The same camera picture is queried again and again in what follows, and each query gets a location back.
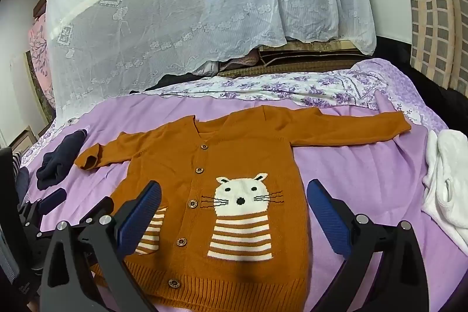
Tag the white puffy garment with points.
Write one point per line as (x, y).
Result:
(206, 68)

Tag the stack of brown folded blankets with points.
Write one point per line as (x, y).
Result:
(299, 58)

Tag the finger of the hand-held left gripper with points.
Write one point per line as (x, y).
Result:
(98, 206)
(53, 198)

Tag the white lace cover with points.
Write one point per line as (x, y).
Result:
(182, 12)

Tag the beige grey checkered blanket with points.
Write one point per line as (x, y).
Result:
(435, 5)

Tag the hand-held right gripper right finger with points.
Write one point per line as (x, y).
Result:
(329, 217)

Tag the pink floral cloth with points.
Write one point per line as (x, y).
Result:
(38, 56)

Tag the lilac bed sheet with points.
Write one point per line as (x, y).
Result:
(358, 165)

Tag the orange knit cat cardigan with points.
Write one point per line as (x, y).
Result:
(226, 151)

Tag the purple floral quilt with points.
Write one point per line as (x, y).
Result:
(292, 89)

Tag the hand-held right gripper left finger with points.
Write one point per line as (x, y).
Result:
(140, 217)

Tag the navy blue garment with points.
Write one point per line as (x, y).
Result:
(60, 158)

